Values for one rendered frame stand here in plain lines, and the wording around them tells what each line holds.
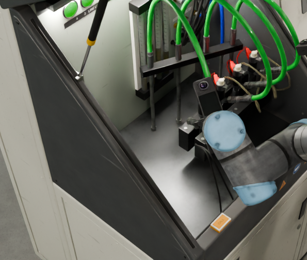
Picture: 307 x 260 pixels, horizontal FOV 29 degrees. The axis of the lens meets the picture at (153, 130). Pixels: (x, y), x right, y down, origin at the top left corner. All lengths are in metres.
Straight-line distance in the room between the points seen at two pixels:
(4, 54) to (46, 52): 0.22
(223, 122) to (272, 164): 0.13
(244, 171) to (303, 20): 0.94
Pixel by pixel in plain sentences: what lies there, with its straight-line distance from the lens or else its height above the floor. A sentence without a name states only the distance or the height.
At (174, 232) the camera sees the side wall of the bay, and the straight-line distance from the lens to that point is 1.51.
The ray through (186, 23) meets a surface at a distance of 1.43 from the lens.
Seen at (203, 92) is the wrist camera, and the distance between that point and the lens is 1.35.
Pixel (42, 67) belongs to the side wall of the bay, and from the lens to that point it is 1.49.
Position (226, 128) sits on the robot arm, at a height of 1.44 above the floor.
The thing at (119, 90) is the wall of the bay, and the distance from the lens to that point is 1.86.
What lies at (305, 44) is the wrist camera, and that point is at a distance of 1.51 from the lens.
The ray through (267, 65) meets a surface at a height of 1.25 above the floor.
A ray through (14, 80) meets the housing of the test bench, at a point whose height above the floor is 1.18.
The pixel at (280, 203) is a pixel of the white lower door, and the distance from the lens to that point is 1.89.
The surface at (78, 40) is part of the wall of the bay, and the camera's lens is 1.63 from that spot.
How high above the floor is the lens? 2.26
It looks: 47 degrees down
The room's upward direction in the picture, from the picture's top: 3 degrees counter-clockwise
